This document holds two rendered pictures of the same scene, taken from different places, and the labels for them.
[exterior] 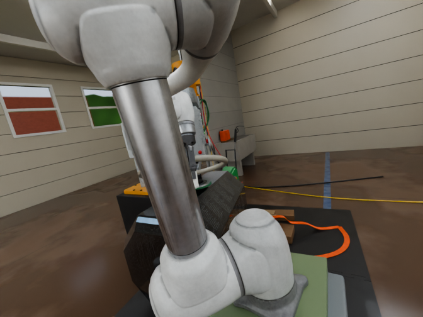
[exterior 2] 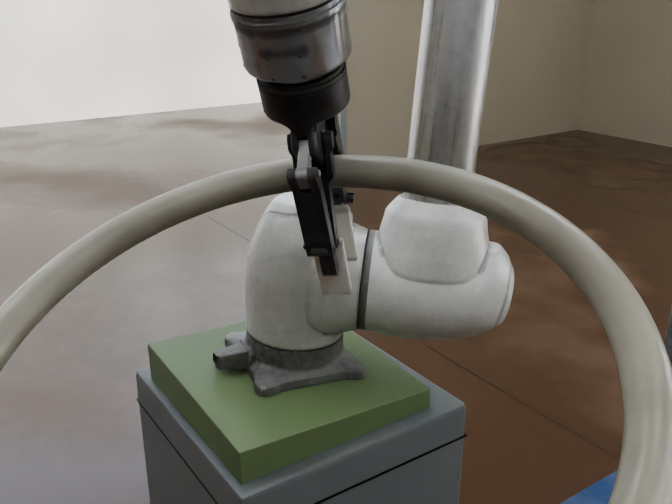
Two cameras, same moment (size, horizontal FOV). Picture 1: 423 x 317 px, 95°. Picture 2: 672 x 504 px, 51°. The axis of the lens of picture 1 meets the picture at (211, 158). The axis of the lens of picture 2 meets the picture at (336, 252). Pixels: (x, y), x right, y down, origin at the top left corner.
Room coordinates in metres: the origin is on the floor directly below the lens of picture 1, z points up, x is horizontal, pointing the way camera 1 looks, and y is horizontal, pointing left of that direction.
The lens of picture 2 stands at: (1.42, 0.36, 1.41)
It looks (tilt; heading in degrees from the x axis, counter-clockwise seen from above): 20 degrees down; 203
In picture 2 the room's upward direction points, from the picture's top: straight up
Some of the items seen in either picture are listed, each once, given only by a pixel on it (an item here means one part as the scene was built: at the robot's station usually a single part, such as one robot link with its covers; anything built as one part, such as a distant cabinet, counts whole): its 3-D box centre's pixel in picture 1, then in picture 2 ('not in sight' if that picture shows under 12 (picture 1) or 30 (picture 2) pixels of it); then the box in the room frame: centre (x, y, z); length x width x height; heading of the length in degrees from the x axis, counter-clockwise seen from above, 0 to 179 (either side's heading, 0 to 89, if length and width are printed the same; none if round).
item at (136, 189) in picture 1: (151, 185); not in sight; (2.34, 0.79, 0.76); 0.49 x 0.49 x 0.05; 60
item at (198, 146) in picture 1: (190, 134); not in sight; (1.79, 0.15, 1.32); 0.36 x 0.22 x 0.45; 179
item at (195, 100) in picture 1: (187, 104); not in sight; (2.06, 0.15, 1.62); 0.96 x 0.25 x 0.17; 179
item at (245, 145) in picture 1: (238, 154); not in sight; (5.07, -0.72, 0.43); 1.30 x 0.62 x 0.86; 148
